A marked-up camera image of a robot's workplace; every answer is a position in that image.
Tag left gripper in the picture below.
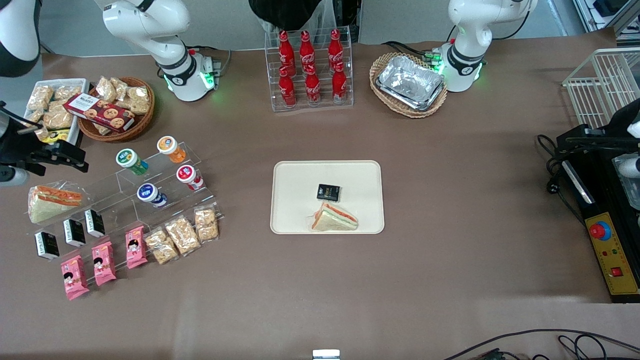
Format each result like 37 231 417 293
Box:
557 98 640 156

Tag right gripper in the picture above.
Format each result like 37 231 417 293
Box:
0 131 90 174

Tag green cap gum bottle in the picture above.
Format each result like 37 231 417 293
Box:
116 148 149 176

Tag blue cap gum bottle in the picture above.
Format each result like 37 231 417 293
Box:
137 183 168 208

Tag orange cap gum bottle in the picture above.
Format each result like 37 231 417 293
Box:
156 135 187 164

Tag red cap gum bottle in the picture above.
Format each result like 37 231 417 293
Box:
176 164 205 191

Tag aluminium foil tray stack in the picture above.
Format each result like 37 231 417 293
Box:
376 55 446 112

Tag cream plastic tray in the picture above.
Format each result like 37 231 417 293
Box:
270 160 385 235

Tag white rectangular bin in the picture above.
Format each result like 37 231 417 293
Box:
22 78 90 147

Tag wrapped triangle sandwich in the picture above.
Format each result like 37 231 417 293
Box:
26 181 92 225
307 201 359 232

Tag red cookie box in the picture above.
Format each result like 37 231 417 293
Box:
63 93 136 133

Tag clear plastic container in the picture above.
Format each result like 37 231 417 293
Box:
611 154 640 212

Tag clear acrylic tiered shelf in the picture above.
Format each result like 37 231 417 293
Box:
45 142 224 282

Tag brown wicker basket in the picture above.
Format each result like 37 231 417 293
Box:
77 76 156 143

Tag pink snack pack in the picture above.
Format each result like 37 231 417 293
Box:
125 225 149 270
60 255 90 301
91 241 117 287

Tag black machine yellow panel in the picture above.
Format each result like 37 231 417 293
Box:
557 127 640 304

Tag light wicker basket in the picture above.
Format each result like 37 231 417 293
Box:
369 52 449 119

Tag red cola bottle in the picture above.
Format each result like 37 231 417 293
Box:
278 66 297 108
304 65 322 106
327 28 345 66
278 30 296 69
299 30 316 68

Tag red and white can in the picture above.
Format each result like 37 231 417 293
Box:
331 61 348 104

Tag standing person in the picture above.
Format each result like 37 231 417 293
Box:
248 0 326 32

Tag clear acrylic bottle rack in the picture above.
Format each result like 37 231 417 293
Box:
264 26 355 113

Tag black power cable with plug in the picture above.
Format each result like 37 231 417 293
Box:
536 134 588 226

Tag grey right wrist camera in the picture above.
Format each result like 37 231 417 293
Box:
0 167 29 187

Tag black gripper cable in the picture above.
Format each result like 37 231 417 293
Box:
0 101 40 135

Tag white wire basket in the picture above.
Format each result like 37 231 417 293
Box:
562 47 640 131

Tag aluminium frame rack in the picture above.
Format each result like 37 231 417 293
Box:
572 0 640 42

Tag grey arm base cable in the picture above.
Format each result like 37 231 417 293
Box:
189 46 232 77

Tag long black cable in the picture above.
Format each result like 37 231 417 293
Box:
442 328 640 360

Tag black arm base cables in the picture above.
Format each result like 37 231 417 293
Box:
382 25 457 66

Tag looped black cable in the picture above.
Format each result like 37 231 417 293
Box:
557 334 611 360

